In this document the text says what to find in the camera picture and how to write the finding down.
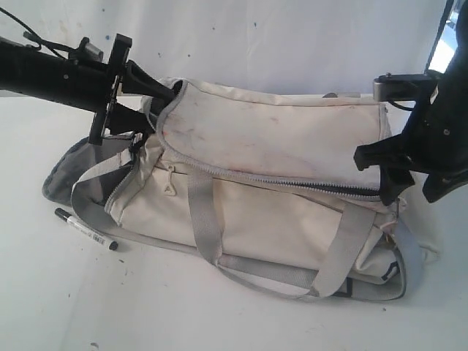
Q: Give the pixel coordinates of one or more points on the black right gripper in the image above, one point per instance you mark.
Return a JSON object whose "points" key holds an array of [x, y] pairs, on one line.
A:
{"points": [[433, 140]]}

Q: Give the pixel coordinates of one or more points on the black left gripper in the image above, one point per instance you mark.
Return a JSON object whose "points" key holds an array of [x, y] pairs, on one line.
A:
{"points": [[92, 86]]}

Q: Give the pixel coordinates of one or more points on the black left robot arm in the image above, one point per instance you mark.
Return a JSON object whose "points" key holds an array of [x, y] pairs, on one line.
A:
{"points": [[11, 69]]}

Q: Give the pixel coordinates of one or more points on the white marker black cap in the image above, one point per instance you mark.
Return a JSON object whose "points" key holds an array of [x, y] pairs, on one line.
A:
{"points": [[94, 235]]}

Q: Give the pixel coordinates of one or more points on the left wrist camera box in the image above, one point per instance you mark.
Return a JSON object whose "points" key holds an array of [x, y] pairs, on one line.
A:
{"points": [[86, 51]]}

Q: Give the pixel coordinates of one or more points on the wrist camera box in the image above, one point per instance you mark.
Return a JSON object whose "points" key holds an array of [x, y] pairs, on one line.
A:
{"points": [[406, 87], [86, 51]]}

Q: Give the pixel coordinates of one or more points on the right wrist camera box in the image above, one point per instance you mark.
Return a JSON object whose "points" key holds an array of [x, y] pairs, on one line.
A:
{"points": [[406, 87]]}

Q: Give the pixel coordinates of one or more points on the dark window frame post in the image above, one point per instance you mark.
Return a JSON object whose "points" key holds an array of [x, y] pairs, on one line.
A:
{"points": [[444, 46]]}

